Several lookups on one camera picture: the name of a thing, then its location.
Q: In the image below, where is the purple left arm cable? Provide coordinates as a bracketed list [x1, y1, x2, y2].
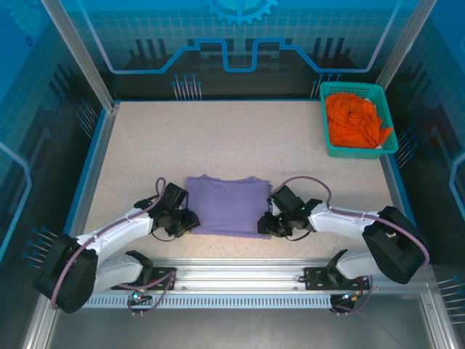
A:
[49, 177, 179, 317]

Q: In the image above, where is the grey metal shelf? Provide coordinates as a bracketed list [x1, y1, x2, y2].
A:
[46, 307, 437, 349]

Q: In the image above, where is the aluminium left frame post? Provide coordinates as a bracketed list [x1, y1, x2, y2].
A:
[39, 0, 121, 113]

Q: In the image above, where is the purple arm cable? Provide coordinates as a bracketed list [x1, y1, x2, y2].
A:
[49, 177, 179, 317]
[285, 175, 432, 317]

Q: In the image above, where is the teal plastic basket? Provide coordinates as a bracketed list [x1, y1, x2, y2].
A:
[319, 81, 400, 160]

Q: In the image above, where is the aluminium right side rail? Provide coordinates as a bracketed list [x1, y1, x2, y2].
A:
[379, 156, 429, 265]

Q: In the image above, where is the right cable connector green light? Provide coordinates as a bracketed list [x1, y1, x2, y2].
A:
[341, 290, 364, 305]

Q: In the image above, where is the aluminium frame post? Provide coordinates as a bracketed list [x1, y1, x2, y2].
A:
[375, 0, 442, 96]
[39, 0, 121, 113]

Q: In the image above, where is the aluminium left side rail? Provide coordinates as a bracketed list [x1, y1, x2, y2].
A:
[60, 103, 121, 265]

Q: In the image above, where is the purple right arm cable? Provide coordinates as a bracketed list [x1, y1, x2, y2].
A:
[285, 175, 432, 317]

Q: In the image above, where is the orange t-shirt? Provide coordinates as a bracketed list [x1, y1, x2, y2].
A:
[325, 93, 395, 149]

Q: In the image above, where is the aluminium rail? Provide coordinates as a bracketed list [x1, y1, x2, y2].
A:
[379, 156, 429, 265]
[60, 103, 121, 265]

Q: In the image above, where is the slotted grey cable duct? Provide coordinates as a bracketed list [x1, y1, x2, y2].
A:
[57, 293, 344, 310]

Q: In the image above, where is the aluminium base beam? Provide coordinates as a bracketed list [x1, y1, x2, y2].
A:
[46, 257, 435, 294]

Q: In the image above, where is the aluminium right frame post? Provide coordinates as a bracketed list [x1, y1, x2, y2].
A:
[375, 0, 442, 96]

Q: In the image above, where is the purple t-shirt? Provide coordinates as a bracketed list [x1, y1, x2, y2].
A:
[184, 174, 273, 240]

